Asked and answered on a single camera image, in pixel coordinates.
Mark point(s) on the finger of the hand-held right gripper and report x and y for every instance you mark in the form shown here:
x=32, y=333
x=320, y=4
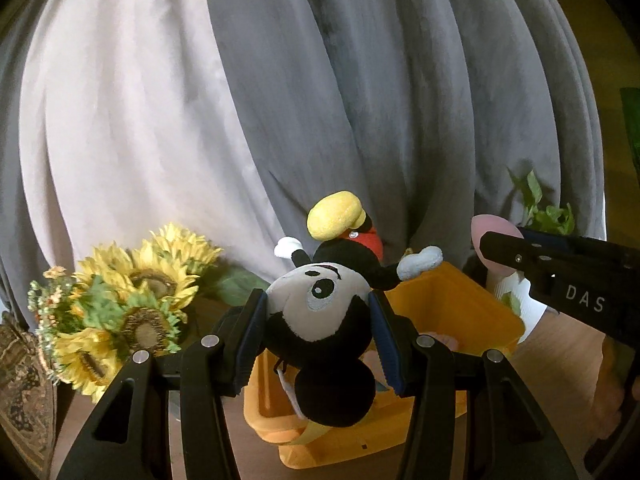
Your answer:
x=510, y=252
x=580, y=246

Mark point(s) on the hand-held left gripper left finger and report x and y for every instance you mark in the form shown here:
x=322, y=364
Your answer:
x=248, y=342

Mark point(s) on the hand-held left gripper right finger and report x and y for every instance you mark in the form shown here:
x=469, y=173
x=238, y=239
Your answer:
x=389, y=347

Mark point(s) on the pink foam ball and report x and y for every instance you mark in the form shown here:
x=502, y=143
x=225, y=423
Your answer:
x=487, y=222

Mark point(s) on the black white mouse plush toy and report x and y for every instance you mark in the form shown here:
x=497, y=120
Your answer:
x=320, y=320

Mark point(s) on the orange plastic basket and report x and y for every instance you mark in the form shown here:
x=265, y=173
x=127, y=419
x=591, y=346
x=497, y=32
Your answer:
x=450, y=300

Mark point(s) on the person's right hand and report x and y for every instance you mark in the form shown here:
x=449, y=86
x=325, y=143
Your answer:
x=610, y=385

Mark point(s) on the white ribbed plant pot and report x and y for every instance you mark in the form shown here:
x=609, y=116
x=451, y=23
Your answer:
x=520, y=297

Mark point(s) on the green potted plant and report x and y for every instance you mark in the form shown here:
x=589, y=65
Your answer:
x=545, y=215

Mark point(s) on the artificial sunflower bouquet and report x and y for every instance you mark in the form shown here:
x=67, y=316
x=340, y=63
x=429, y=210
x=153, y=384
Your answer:
x=130, y=310

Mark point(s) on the grey curtain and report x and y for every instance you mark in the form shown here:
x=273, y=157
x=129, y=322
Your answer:
x=410, y=100

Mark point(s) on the patterned brown cloth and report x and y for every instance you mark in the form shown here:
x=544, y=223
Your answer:
x=22, y=390

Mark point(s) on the white sheer curtain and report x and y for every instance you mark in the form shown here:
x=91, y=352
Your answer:
x=135, y=125

